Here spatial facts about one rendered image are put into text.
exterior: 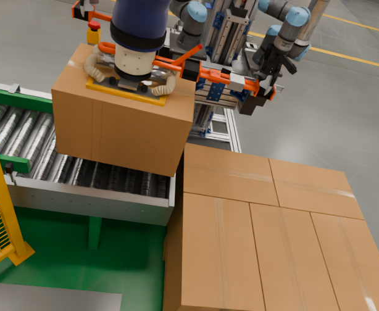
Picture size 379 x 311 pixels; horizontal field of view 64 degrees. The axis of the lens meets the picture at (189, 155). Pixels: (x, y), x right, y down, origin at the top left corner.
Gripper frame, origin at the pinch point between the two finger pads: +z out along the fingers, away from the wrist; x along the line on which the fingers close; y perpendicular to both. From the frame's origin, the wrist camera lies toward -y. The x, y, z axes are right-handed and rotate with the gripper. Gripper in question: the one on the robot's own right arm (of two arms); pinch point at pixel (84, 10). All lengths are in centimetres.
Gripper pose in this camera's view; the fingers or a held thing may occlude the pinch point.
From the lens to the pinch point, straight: 168.6
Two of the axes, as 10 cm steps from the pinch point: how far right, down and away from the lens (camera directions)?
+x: 0.7, -7.3, 6.8
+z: -2.6, 6.4, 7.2
